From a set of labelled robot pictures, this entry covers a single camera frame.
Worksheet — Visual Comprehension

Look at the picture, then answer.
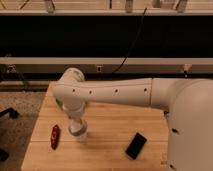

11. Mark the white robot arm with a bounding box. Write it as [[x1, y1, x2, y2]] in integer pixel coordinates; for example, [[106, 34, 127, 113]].
[[53, 68, 213, 171]]

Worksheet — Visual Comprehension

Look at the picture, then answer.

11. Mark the green ceramic bowl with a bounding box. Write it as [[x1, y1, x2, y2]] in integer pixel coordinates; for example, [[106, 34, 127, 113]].
[[55, 99, 63, 109]]

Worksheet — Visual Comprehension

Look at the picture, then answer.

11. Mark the translucent white cup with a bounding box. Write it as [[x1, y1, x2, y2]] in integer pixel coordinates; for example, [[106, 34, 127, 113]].
[[69, 120, 87, 141]]

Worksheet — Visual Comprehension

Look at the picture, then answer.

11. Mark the black smartphone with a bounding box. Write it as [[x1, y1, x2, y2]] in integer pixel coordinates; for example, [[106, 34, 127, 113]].
[[125, 133, 147, 160]]

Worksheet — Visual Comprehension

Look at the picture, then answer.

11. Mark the black chair base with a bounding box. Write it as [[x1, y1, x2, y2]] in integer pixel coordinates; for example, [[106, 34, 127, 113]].
[[0, 107, 20, 163]]

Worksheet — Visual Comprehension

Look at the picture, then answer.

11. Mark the black hanging cable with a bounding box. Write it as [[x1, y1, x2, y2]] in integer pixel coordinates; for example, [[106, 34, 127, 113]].
[[111, 7, 148, 74]]

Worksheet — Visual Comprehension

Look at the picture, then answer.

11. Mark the grey metal rail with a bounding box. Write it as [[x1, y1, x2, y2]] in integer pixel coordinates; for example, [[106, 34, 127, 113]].
[[0, 57, 213, 74]]

